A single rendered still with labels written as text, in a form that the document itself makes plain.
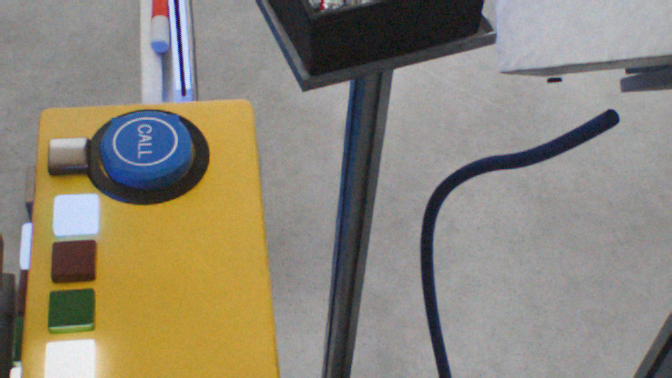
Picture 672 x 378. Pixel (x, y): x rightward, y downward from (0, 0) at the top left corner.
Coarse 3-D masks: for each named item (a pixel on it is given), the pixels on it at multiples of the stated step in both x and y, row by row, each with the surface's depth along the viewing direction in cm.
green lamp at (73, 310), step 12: (84, 288) 42; (60, 300) 41; (72, 300) 42; (84, 300) 42; (48, 312) 41; (60, 312) 41; (72, 312) 41; (84, 312) 41; (48, 324) 41; (60, 324) 41; (72, 324) 41; (84, 324) 41
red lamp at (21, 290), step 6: (24, 270) 45; (24, 276) 45; (24, 282) 44; (18, 288) 44; (24, 288) 44; (18, 294) 44; (24, 294) 44; (18, 300) 44; (24, 300) 44; (18, 306) 44; (24, 306) 44; (18, 312) 44; (24, 312) 44
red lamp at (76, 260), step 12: (72, 240) 43; (84, 240) 43; (60, 252) 43; (72, 252) 43; (84, 252) 43; (96, 252) 43; (60, 264) 43; (72, 264) 43; (84, 264) 43; (96, 264) 43; (60, 276) 42; (72, 276) 42; (84, 276) 42; (96, 276) 43
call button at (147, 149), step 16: (144, 112) 47; (160, 112) 48; (112, 128) 47; (128, 128) 47; (144, 128) 47; (160, 128) 47; (176, 128) 47; (112, 144) 46; (128, 144) 46; (144, 144) 46; (160, 144) 46; (176, 144) 46; (112, 160) 46; (128, 160) 46; (144, 160) 46; (160, 160) 46; (176, 160) 46; (112, 176) 46; (128, 176) 45; (144, 176) 45; (160, 176) 45; (176, 176) 46
